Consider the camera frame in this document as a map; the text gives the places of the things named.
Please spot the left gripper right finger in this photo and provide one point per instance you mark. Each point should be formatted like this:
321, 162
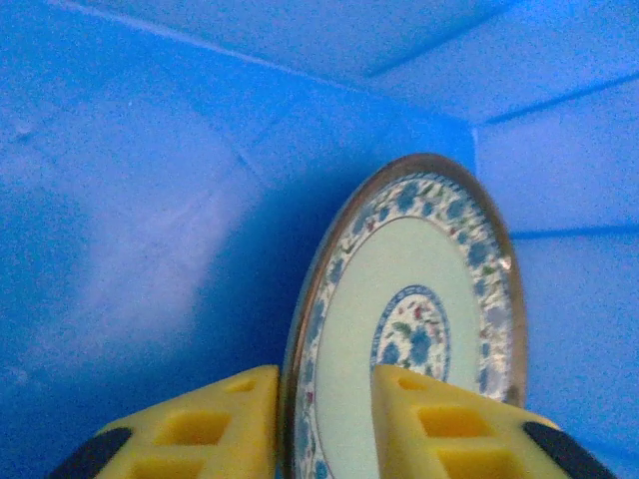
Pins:
449, 439

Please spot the blue floral gold-rimmed plate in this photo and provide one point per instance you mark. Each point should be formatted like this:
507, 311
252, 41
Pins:
399, 269

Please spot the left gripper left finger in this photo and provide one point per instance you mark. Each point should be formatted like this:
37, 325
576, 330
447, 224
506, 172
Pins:
199, 439

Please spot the blue plastic bin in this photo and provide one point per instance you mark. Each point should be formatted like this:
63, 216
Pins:
150, 149

